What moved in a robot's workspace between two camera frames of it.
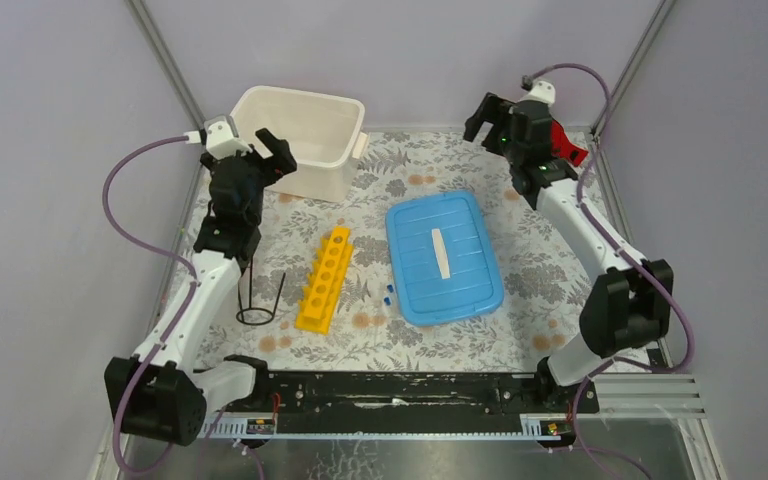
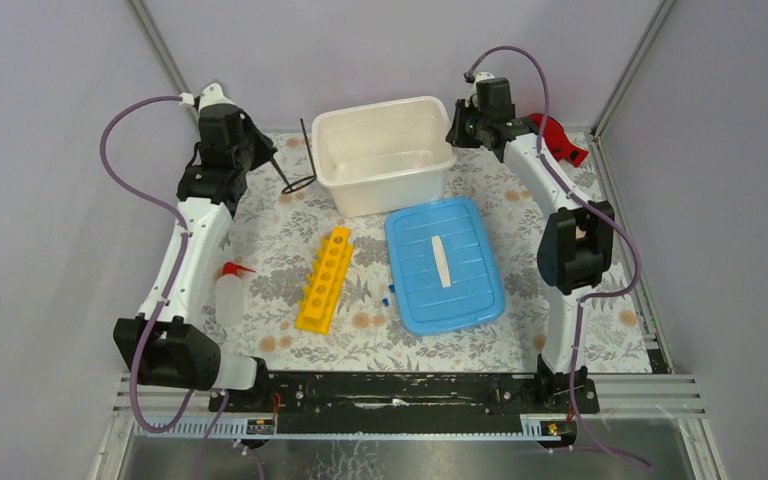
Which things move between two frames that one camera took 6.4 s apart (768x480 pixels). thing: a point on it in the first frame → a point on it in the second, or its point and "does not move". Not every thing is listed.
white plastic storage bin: x=325 y=132 → x=384 y=156
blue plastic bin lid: x=443 y=261 does not move
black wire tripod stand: x=256 y=316 → x=305 y=182
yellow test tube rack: x=324 y=282 does not move
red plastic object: x=562 y=147 does not move
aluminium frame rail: x=646 y=396 does not move
